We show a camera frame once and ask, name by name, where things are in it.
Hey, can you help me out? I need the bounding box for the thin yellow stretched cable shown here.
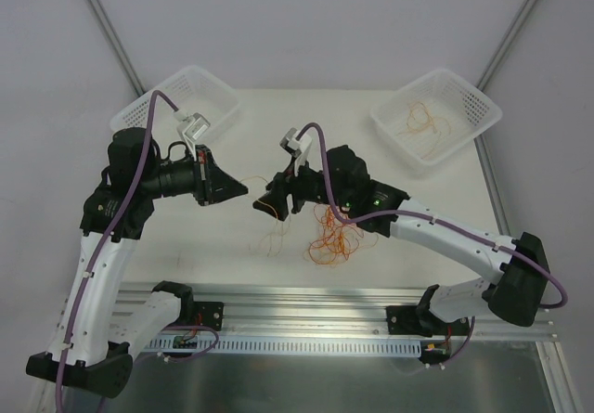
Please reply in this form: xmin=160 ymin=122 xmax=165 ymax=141
xmin=242 ymin=175 xmax=293 ymax=257

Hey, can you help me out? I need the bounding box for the orange cable tangle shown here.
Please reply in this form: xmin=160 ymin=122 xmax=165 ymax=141
xmin=306 ymin=202 xmax=378 ymax=267

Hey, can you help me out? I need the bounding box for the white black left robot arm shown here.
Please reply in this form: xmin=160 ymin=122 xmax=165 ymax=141
xmin=26 ymin=127 xmax=248 ymax=398

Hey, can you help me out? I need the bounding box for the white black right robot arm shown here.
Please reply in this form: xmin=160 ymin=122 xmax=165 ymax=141
xmin=253 ymin=146 xmax=549 ymax=337

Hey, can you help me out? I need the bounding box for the white plastic basket left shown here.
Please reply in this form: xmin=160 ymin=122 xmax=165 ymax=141
xmin=110 ymin=65 xmax=242 ymax=145

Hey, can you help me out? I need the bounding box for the white plastic basket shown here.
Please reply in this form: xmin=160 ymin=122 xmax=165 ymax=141
xmin=110 ymin=65 xmax=242 ymax=145
xmin=369 ymin=69 xmax=503 ymax=174

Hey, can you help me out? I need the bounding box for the white plastic basket right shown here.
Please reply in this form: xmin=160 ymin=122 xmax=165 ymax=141
xmin=369 ymin=69 xmax=503 ymax=174

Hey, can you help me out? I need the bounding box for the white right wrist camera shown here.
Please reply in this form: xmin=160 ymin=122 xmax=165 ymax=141
xmin=279 ymin=127 xmax=312 ymax=174

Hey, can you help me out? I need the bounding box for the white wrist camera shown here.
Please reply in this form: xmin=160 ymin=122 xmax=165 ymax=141
xmin=279 ymin=127 xmax=312 ymax=174
xmin=174 ymin=110 xmax=211 ymax=148

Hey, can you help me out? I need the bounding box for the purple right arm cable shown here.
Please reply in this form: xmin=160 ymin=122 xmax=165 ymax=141
xmin=296 ymin=122 xmax=570 ymax=370

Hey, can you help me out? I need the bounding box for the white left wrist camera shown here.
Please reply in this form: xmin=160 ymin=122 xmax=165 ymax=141
xmin=174 ymin=110 xmax=211 ymax=148

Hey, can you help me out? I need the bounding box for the aluminium table frame rail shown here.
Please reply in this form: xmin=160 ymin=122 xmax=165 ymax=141
xmin=110 ymin=282 xmax=560 ymax=342

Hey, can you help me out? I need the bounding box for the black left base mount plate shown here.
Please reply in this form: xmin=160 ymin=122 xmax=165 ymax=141
xmin=186 ymin=301 xmax=225 ymax=331

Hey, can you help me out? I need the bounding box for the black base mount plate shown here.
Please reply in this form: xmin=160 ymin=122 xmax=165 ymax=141
xmin=186 ymin=301 xmax=225 ymax=331
xmin=385 ymin=305 xmax=470 ymax=338

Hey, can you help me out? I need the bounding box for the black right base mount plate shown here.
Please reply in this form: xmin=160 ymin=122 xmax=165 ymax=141
xmin=385 ymin=305 xmax=470 ymax=338

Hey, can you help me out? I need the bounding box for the white slotted cable duct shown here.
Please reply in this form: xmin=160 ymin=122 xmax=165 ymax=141
xmin=144 ymin=334 xmax=421 ymax=358

